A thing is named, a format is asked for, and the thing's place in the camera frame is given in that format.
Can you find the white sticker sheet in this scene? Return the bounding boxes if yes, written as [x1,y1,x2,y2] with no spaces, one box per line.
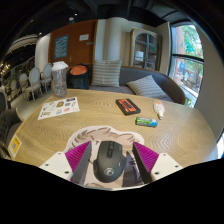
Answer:
[37,96,80,121]

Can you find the clear plastic bottle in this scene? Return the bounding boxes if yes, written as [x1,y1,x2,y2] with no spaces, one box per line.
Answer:
[50,60,70,99]

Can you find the dark grey chair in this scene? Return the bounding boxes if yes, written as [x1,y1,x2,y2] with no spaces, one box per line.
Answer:
[0,108,23,158]

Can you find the large striped square pillow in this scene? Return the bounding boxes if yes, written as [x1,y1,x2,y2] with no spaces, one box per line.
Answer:
[90,59,123,88]

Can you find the black-framed window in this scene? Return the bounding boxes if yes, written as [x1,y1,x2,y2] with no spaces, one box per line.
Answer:
[168,21,205,108]

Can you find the yellow square sticker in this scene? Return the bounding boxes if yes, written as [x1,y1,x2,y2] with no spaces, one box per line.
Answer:
[7,134,23,159]

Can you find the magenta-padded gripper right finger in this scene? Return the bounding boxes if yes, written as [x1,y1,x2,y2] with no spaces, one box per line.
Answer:
[131,141,183,185]

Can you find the white door sign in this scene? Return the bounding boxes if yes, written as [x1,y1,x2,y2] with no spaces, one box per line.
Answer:
[78,33,90,42]

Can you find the grey curved sofa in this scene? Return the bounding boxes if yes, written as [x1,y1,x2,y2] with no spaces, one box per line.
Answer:
[66,64,187,105]

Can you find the group of white chairs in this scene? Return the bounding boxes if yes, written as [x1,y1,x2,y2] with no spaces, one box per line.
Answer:
[8,63,54,102]

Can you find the blue poster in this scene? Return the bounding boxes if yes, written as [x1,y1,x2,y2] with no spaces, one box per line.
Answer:
[54,34,70,60]

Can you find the grey glass-door cabinet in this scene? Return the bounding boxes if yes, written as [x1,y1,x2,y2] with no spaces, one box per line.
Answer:
[129,27,163,72]

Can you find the brown wooden door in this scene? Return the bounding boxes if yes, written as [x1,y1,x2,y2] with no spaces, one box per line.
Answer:
[48,19,99,69]

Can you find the white squeeze tube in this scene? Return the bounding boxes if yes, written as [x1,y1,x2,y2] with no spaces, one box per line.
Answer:
[153,99,166,120]

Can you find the green and blue pack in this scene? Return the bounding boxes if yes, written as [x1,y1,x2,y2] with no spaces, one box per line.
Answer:
[135,116,159,128]

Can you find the black computer mouse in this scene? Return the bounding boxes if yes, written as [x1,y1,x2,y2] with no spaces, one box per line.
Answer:
[92,140,128,183]

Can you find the striped grey pillow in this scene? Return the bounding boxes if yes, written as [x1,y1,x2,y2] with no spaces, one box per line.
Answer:
[126,74,168,100]

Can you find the black and orange box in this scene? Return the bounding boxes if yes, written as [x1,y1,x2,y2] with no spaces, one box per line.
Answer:
[115,97,142,117]

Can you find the black and orange backpack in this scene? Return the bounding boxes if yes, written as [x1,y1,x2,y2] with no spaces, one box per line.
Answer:
[66,63,90,90]

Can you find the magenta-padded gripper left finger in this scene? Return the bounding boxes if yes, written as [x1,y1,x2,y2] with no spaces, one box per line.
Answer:
[39,140,93,185]

